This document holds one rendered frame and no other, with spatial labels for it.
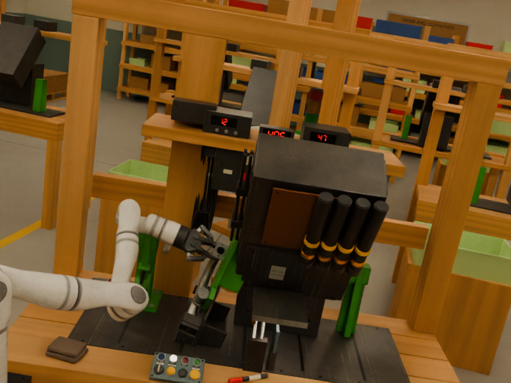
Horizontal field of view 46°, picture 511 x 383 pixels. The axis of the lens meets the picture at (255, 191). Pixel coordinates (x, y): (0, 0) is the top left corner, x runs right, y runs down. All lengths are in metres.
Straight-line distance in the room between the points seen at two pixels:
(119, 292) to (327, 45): 1.06
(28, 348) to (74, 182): 0.65
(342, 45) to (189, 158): 0.66
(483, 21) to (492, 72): 9.59
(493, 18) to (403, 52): 9.72
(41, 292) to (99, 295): 0.16
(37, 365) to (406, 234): 1.39
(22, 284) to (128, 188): 0.82
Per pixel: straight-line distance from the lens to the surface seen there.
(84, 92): 2.21
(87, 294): 1.69
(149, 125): 2.05
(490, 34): 11.85
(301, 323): 1.77
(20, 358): 1.92
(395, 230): 2.39
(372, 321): 2.47
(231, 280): 1.92
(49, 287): 1.64
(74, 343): 1.92
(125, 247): 1.88
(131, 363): 1.90
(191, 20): 2.12
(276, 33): 2.11
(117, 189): 2.35
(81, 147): 2.25
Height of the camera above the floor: 1.94
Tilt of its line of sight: 16 degrees down
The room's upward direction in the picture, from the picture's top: 10 degrees clockwise
